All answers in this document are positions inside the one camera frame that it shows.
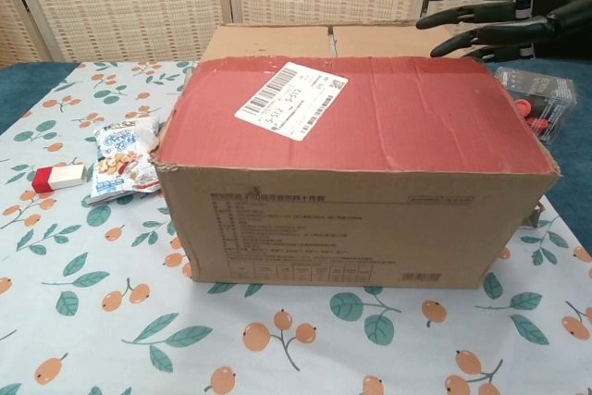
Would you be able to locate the woven bamboo folding screen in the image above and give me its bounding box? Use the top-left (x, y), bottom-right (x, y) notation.
top-left (0, 0), bottom-right (592, 64)

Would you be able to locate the clear plastic bag item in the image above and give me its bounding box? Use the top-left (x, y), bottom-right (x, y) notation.
top-left (495, 66), bottom-right (578, 145)

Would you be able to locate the white shipping label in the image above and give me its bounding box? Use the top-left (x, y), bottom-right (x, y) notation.
top-left (234, 59), bottom-right (349, 141)

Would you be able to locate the cardboard box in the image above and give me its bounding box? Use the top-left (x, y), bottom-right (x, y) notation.
top-left (148, 19), bottom-right (563, 289)

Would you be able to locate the white blue snack packet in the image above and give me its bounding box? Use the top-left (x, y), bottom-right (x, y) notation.
top-left (87, 117), bottom-right (163, 204)

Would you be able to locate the small red white box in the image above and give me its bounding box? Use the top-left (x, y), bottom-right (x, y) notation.
top-left (32, 163), bottom-right (87, 193)

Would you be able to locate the floral fruit print tablecloth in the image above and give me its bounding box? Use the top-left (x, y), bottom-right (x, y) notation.
top-left (0, 60), bottom-right (592, 395)

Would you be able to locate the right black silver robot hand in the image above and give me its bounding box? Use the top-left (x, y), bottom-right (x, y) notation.
top-left (415, 0), bottom-right (592, 63)

